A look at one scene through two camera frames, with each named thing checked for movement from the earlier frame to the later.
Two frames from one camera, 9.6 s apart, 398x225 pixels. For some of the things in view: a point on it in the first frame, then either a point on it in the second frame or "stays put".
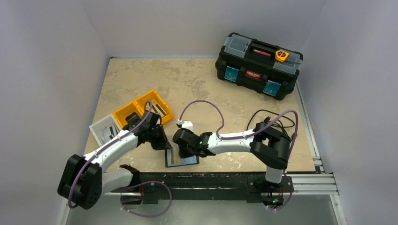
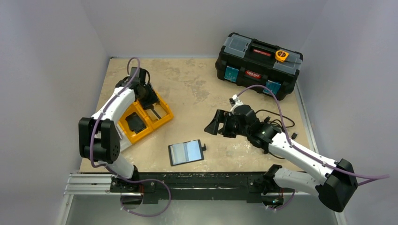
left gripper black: (164, 143) → (153, 99)
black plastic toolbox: (251, 63) stays put
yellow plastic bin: (152, 100) stays put
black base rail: (154, 186) stays put
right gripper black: (184, 148) → (224, 123)
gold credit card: (155, 108) stays put
